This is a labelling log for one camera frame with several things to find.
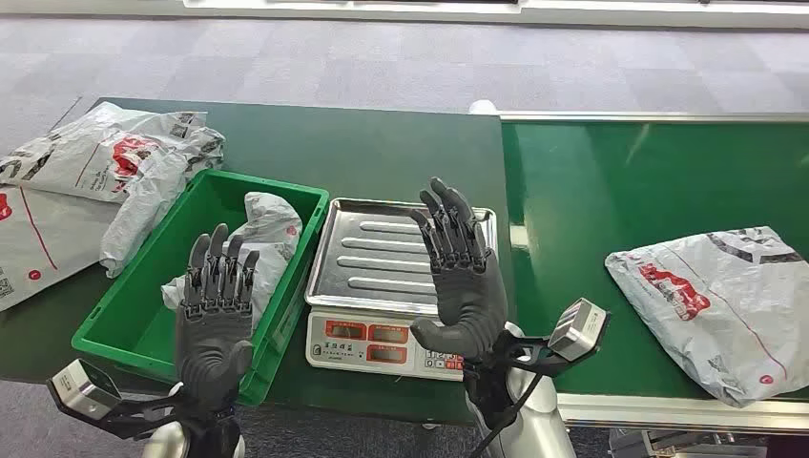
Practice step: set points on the white conveyor end cap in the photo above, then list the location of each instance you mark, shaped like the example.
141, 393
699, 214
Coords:
483, 107

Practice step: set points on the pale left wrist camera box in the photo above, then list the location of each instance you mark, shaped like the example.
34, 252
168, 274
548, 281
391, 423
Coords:
83, 387

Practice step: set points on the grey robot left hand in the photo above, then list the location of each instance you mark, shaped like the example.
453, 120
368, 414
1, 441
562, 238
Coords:
212, 341

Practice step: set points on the white electronic scale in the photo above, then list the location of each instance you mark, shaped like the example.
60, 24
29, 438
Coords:
354, 347

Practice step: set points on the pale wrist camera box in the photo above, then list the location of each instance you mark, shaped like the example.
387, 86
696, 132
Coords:
83, 387
576, 328

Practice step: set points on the crumpled grey courier bag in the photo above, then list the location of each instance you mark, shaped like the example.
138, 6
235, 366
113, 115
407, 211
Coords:
272, 234

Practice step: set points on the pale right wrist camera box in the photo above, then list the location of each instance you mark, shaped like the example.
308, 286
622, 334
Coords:
576, 328

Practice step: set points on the green conveyor belt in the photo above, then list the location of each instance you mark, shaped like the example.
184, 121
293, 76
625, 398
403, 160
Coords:
581, 202

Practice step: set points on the green plastic crate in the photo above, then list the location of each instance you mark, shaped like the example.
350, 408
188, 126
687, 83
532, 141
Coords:
136, 316

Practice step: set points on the large flat grey courier bag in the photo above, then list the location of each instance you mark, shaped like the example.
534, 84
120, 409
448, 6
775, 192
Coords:
44, 246

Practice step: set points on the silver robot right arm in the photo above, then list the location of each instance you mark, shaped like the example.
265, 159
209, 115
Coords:
537, 423

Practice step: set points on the grey courier bag red logo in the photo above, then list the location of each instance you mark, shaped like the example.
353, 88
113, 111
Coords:
714, 303

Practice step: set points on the grey courier bag QR prints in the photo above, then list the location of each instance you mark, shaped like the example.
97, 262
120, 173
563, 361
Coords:
95, 151

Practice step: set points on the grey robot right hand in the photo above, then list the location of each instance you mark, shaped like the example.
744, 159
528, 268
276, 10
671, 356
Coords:
471, 297

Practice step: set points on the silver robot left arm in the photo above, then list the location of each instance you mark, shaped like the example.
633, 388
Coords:
165, 442

